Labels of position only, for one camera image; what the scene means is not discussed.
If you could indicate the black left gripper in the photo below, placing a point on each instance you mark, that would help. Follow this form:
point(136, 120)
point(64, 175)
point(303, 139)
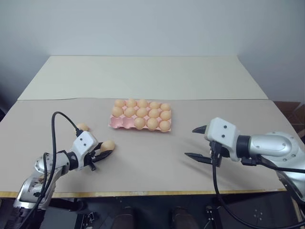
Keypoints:
point(91, 157)

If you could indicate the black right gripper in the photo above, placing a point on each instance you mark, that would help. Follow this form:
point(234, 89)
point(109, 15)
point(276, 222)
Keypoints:
point(218, 155)

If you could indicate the tan egg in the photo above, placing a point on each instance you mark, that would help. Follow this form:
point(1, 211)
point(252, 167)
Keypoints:
point(119, 103)
point(117, 111)
point(130, 111)
point(82, 126)
point(108, 144)
point(164, 125)
point(165, 106)
point(142, 112)
point(165, 115)
point(154, 113)
point(131, 102)
point(139, 122)
point(152, 123)
point(154, 105)
point(142, 103)

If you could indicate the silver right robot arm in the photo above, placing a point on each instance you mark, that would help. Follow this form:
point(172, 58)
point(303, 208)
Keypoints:
point(274, 145)

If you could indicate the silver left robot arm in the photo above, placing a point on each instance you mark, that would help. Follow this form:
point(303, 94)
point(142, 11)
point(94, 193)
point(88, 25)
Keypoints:
point(45, 164)

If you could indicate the pink egg tray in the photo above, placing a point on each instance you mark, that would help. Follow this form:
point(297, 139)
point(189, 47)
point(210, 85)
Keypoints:
point(118, 122)

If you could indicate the small black device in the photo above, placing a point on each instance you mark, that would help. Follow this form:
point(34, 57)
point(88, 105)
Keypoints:
point(209, 212)

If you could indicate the dark rounded shape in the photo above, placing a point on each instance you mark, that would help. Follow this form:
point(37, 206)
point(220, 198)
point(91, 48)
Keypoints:
point(126, 218)
point(183, 218)

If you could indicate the black panel with white dots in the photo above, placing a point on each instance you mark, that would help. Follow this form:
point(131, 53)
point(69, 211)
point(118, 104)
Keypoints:
point(259, 212)

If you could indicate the brown cardboard box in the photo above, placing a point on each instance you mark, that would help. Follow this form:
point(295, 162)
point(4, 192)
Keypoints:
point(291, 114)

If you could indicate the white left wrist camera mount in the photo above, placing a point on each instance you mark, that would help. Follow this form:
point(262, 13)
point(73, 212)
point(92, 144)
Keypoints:
point(83, 142)

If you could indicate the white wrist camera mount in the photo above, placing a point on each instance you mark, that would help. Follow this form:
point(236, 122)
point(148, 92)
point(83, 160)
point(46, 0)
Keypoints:
point(83, 142)
point(221, 132)

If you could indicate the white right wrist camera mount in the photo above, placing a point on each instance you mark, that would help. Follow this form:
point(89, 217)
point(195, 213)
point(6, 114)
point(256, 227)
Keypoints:
point(221, 132)

